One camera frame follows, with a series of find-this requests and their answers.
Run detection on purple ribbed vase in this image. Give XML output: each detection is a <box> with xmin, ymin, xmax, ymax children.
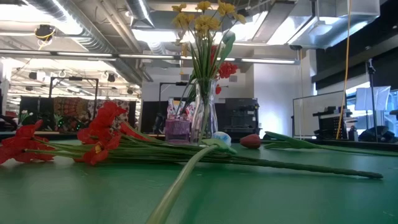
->
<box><xmin>164</xmin><ymin>119</ymin><xmax>192</xmax><ymax>144</ymax></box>

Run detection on yellow artificial flower bunch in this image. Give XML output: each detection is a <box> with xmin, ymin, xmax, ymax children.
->
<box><xmin>171</xmin><ymin>0</ymin><xmax>247</xmax><ymax>144</ymax></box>

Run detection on clear glass vase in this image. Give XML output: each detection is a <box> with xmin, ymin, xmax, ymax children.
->
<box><xmin>190</xmin><ymin>78</ymin><xmax>219</xmax><ymax>146</ymax></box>

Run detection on black machine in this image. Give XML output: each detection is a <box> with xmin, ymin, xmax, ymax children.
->
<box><xmin>217</xmin><ymin>98</ymin><xmax>261</xmax><ymax>141</ymax></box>

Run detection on black screen panel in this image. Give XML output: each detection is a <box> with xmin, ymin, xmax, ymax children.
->
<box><xmin>141</xmin><ymin>101</ymin><xmax>170</xmax><ymax>134</ymax></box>

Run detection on long linear ceiling light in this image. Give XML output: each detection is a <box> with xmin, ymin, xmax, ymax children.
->
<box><xmin>0</xmin><ymin>49</ymin><xmax>296</xmax><ymax>65</ymax></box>

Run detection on bright ceiling light panel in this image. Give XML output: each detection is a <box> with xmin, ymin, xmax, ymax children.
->
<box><xmin>132</xmin><ymin>28</ymin><xmax>224</xmax><ymax>44</ymax></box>

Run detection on glass partition panel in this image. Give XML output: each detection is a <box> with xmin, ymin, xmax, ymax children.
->
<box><xmin>292</xmin><ymin>90</ymin><xmax>348</xmax><ymax>139</ymax></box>

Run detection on green table mat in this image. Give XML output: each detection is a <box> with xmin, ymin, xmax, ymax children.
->
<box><xmin>0</xmin><ymin>136</ymin><xmax>398</xmax><ymax>224</ymax></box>

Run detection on patterned brown tapestry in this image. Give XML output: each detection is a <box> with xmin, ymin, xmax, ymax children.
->
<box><xmin>52</xmin><ymin>96</ymin><xmax>130</xmax><ymax>131</ymax></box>

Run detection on black equipment shelf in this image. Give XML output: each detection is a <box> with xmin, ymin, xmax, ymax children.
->
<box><xmin>312</xmin><ymin>105</ymin><xmax>354</xmax><ymax>140</ymax></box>

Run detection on black light stand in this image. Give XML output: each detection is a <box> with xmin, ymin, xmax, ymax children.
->
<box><xmin>366</xmin><ymin>58</ymin><xmax>379</xmax><ymax>134</ymax></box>

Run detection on white sheet panel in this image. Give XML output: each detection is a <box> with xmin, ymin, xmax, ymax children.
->
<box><xmin>354</xmin><ymin>86</ymin><xmax>391</xmax><ymax>111</ymax></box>

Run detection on black bag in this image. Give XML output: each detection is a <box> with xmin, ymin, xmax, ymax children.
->
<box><xmin>359</xmin><ymin>126</ymin><xmax>397</xmax><ymax>143</ymax></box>

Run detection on round silver duct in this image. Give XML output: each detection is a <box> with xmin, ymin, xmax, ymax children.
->
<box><xmin>126</xmin><ymin>0</ymin><xmax>155</xmax><ymax>28</ymax></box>

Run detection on corrugated silver duct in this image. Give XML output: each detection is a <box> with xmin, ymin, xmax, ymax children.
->
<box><xmin>27</xmin><ymin>0</ymin><xmax>144</xmax><ymax>85</ymax></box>

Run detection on rectangular silver duct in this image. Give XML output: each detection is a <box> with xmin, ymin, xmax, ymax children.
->
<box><xmin>267</xmin><ymin>0</ymin><xmax>382</xmax><ymax>50</ymax></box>

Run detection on black ceiling cable reel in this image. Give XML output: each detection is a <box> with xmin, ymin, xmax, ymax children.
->
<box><xmin>34</xmin><ymin>24</ymin><xmax>57</xmax><ymax>43</ymax></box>

